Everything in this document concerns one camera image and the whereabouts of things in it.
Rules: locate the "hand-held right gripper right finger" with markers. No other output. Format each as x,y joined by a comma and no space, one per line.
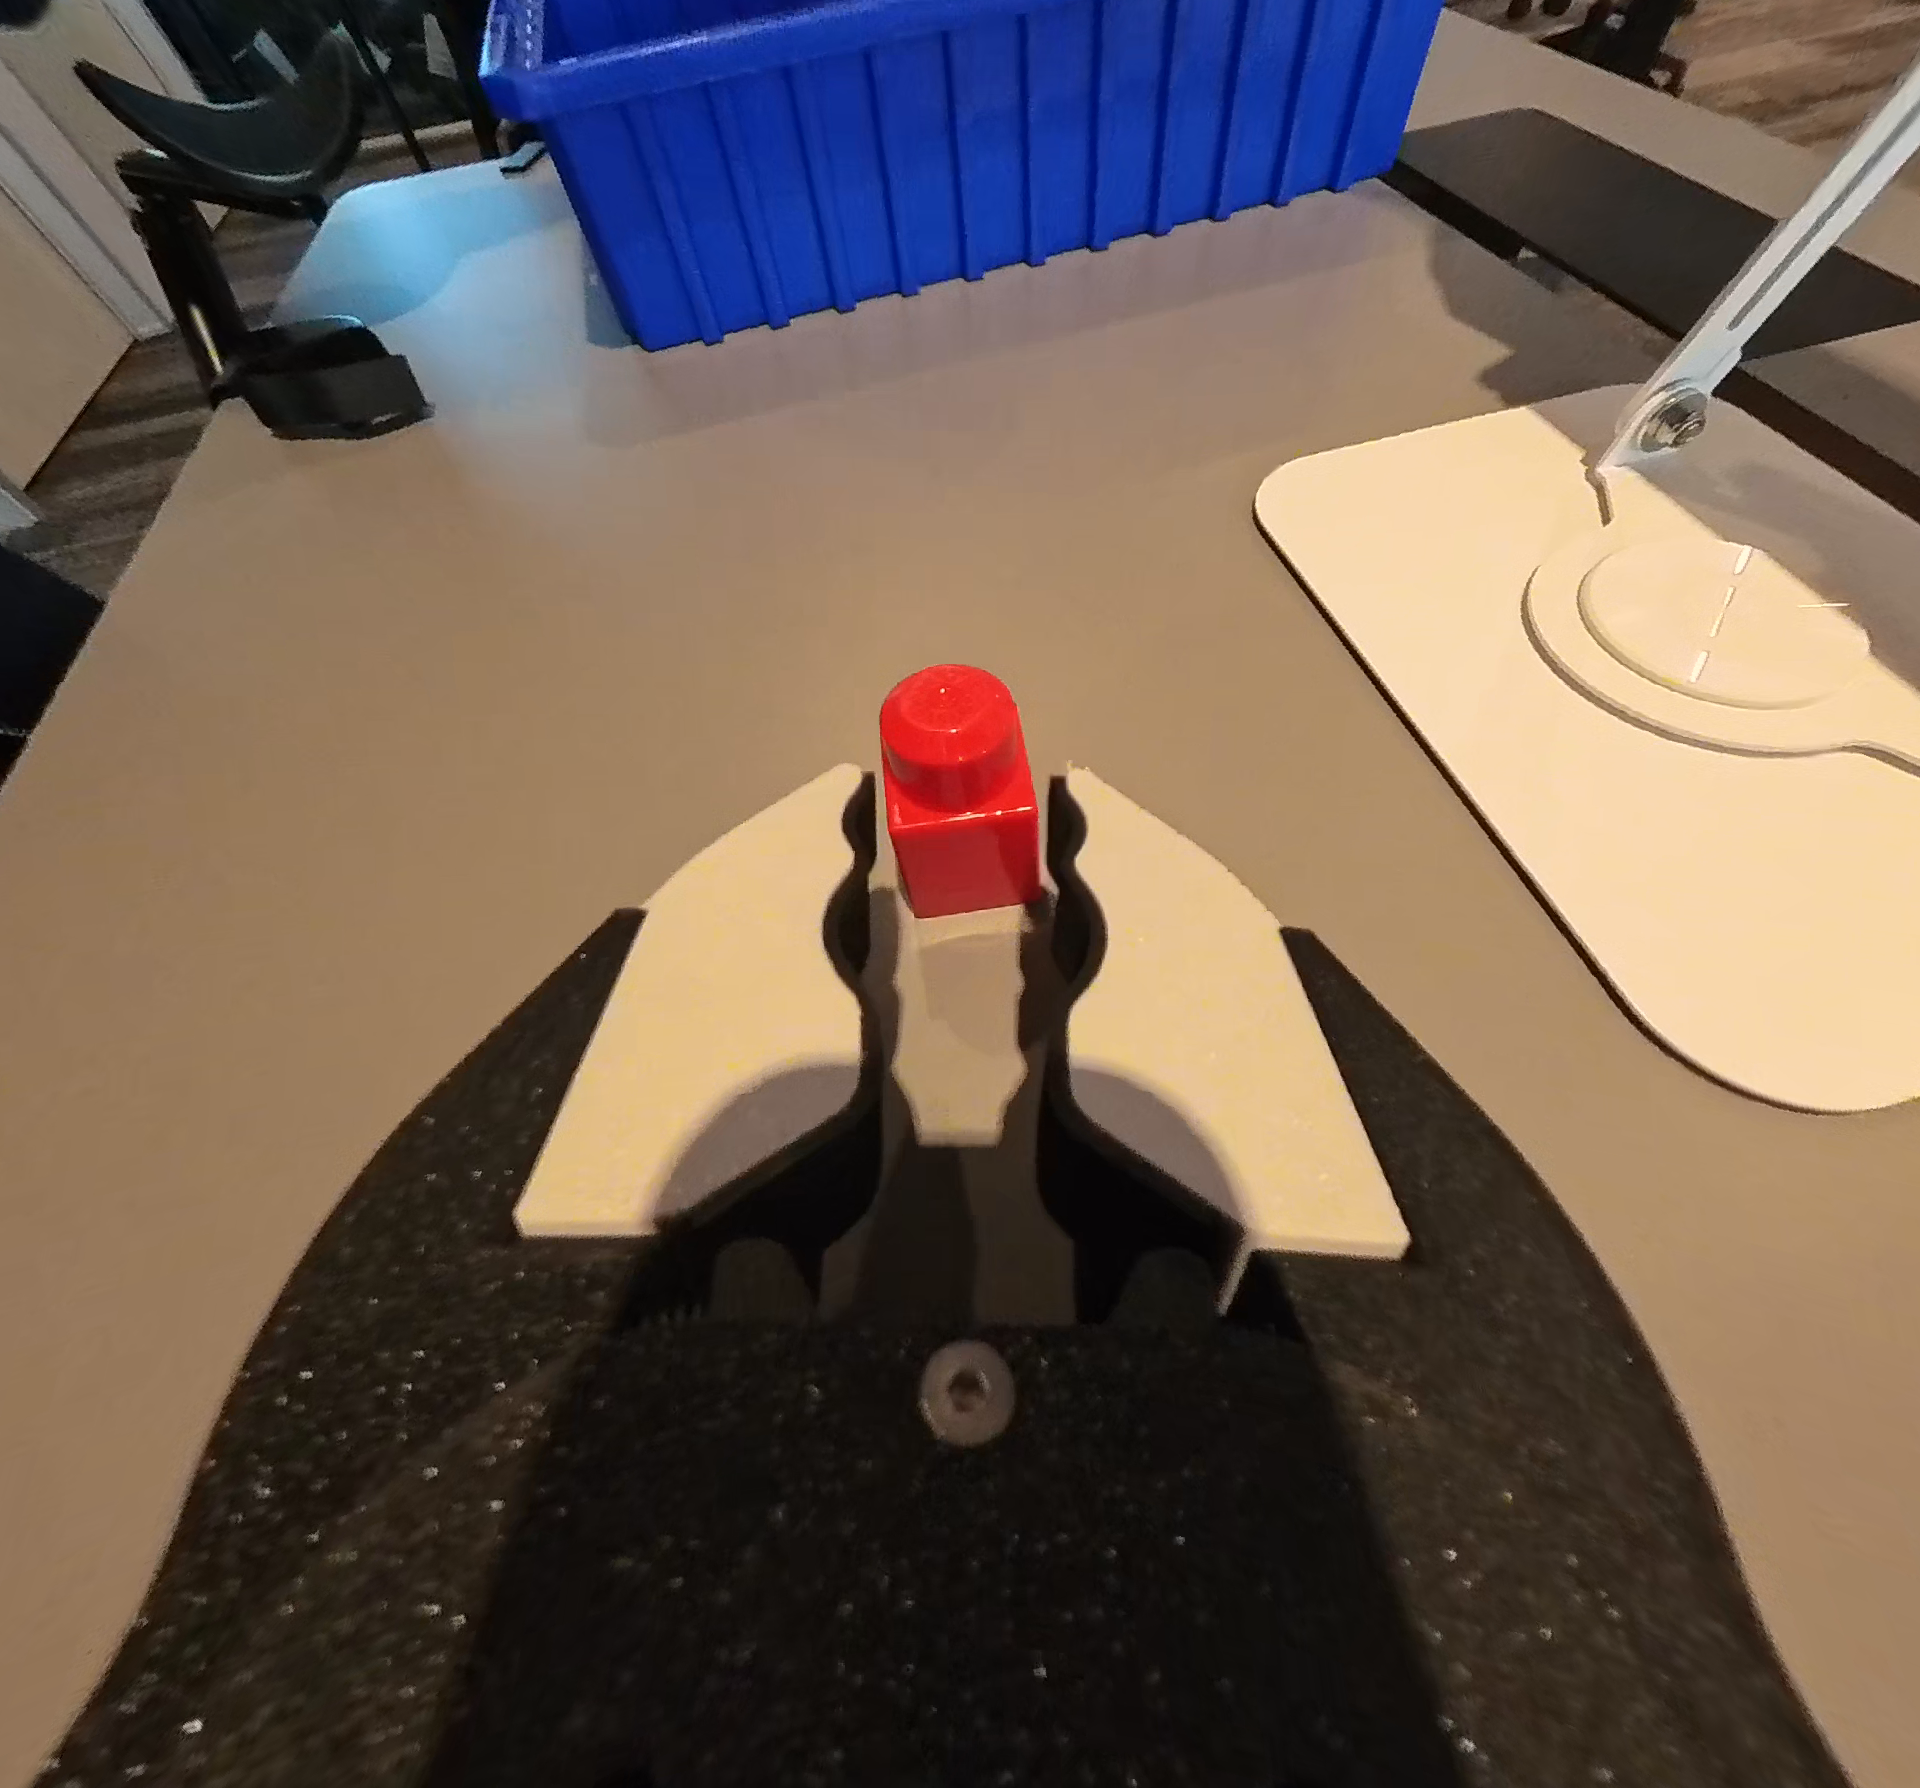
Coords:
1230,1037

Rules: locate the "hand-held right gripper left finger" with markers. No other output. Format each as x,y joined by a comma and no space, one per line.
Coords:
676,1070

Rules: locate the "large blue plastic bin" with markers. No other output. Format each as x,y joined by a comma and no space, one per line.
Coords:
978,167

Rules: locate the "red mega block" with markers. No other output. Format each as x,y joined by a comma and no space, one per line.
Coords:
958,842

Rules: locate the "white instruction board stand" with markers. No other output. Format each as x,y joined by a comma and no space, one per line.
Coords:
1426,616

